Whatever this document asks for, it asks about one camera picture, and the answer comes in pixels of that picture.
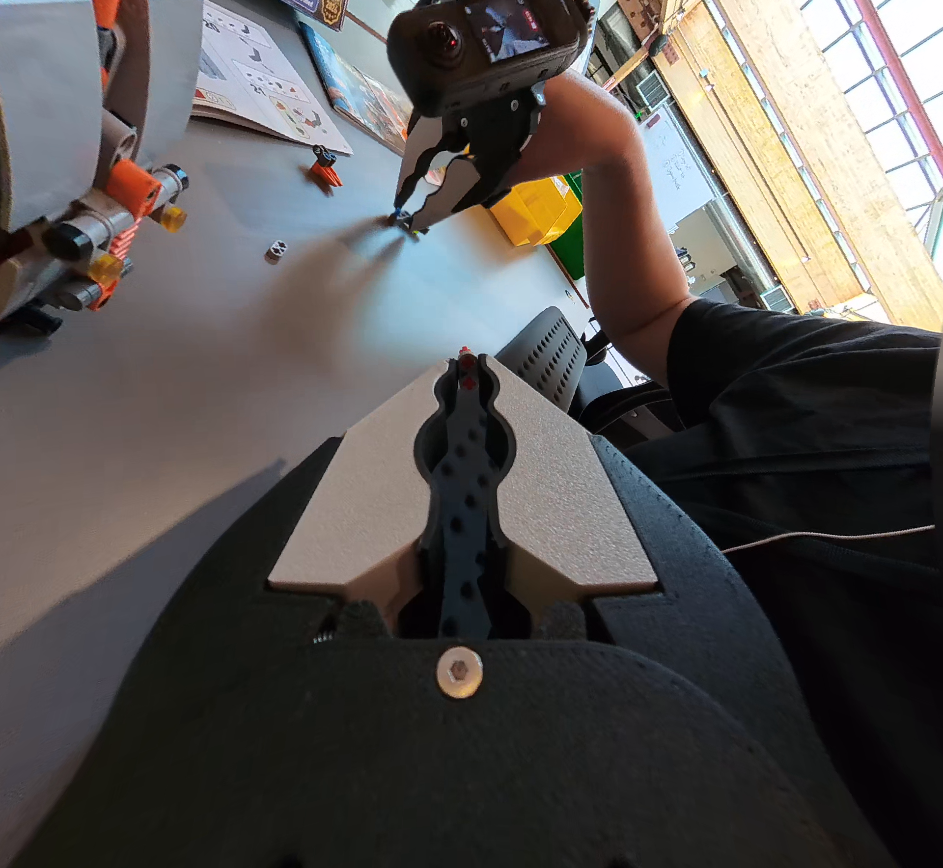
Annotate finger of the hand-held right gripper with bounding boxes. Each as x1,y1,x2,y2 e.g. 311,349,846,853
394,118,469,214
411,155,483,230

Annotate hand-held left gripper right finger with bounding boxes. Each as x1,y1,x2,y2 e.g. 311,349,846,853
475,354,659,637

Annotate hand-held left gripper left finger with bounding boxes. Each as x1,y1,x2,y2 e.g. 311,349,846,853
267,358,461,637

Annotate person's right forearm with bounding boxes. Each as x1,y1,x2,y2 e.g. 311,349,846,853
519,69,697,383

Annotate grey desk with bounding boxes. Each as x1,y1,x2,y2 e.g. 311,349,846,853
0,0,590,862

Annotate yellow plastic bin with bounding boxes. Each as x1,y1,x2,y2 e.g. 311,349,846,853
488,174,583,248

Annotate blue cover booklet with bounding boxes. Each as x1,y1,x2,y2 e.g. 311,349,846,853
297,21,415,155

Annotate green plastic bin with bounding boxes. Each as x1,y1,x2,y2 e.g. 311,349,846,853
549,172,586,281

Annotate black perforated office chair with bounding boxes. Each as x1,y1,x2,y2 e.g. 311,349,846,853
495,306,686,442

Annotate open instruction booklet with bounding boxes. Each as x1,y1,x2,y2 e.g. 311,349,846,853
190,0,355,156

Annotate whiteboard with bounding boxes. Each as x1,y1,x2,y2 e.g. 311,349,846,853
639,106,719,228

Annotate person's black shirt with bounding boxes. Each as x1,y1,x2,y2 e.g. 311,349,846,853
626,297,943,868

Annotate grey orange brick robot model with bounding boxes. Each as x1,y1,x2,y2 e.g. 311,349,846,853
0,0,206,335

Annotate red pipe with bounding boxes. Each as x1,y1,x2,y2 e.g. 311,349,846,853
818,0,943,173

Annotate white wired earphone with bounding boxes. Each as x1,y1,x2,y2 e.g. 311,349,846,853
722,525,937,554

